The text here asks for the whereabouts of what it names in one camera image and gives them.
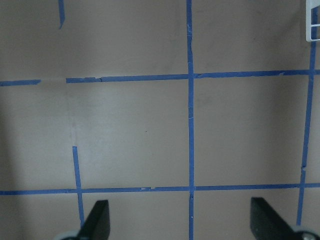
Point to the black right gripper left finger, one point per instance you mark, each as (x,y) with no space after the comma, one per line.
(97,224)

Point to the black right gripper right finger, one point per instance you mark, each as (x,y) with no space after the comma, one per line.
(266,223)

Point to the white wire cup rack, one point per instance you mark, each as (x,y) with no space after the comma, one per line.
(312,20)

